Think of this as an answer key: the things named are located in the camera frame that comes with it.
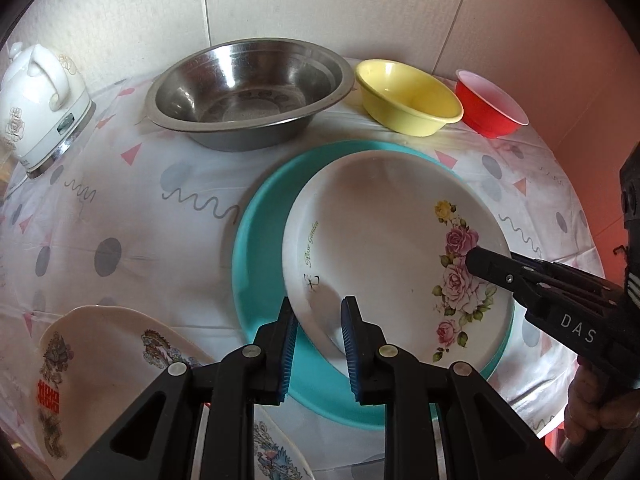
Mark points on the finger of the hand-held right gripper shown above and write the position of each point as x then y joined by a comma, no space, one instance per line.
492,266

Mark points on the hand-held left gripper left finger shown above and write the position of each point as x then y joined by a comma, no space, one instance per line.
286,355

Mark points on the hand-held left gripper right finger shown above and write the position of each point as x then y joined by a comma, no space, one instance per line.
350,355

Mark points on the white rose print plate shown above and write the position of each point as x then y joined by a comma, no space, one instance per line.
390,255

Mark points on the red plastic bowl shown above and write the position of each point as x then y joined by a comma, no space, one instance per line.
487,105

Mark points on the person's right hand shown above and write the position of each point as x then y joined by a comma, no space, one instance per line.
587,400

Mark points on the teal plastic plate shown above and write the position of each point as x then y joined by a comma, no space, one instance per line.
260,260

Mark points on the white dragon print plate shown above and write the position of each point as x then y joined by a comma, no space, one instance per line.
100,375

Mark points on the yellow plastic bowl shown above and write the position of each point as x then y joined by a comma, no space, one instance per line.
407,97

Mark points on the white geometric print tablecloth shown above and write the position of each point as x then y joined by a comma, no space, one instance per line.
150,220

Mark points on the stainless steel bowl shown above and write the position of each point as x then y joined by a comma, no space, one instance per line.
250,95

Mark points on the white ceramic electric kettle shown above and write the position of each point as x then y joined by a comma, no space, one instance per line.
42,110

